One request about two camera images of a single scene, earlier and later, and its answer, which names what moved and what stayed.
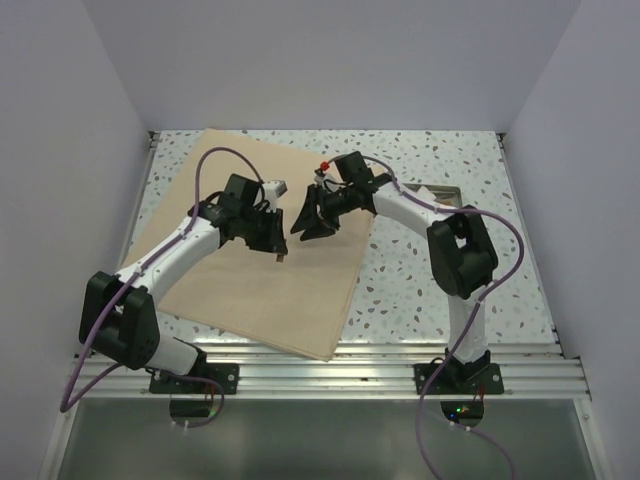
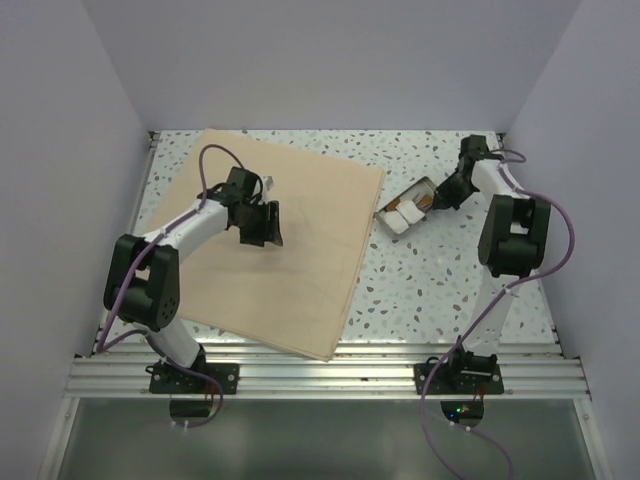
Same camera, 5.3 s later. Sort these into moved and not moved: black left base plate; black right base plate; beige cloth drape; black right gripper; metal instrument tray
Moved: black right gripper; metal instrument tray
Not moved: black left base plate; black right base plate; beige cloth drape
